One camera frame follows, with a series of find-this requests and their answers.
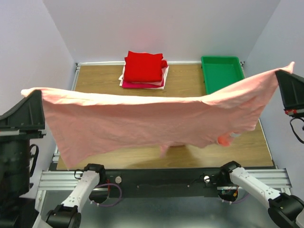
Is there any pink polo shirt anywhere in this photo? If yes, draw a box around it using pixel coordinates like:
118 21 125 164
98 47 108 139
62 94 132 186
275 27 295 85
20 61 295 171

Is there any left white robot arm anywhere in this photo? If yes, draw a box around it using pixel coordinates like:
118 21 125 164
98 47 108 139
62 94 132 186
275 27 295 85
0 90 105 228

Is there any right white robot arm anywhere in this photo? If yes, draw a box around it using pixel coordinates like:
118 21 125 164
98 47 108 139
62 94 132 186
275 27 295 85
218 70 304 228

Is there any green plastic tray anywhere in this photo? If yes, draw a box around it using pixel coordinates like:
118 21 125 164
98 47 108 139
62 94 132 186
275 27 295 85
201 56 245 95

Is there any magenta folded shirt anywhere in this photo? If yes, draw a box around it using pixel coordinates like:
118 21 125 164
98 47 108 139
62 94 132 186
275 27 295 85
121 79 164 89

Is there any red folded shirt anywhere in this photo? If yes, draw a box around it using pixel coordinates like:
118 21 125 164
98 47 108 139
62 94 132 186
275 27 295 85
123 51 168 83

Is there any aluminium frame rail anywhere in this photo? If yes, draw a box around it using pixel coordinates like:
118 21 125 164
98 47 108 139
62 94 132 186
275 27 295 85
24 61 77 228

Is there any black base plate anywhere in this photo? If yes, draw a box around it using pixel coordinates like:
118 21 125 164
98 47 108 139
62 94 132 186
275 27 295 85
105 168 238 199

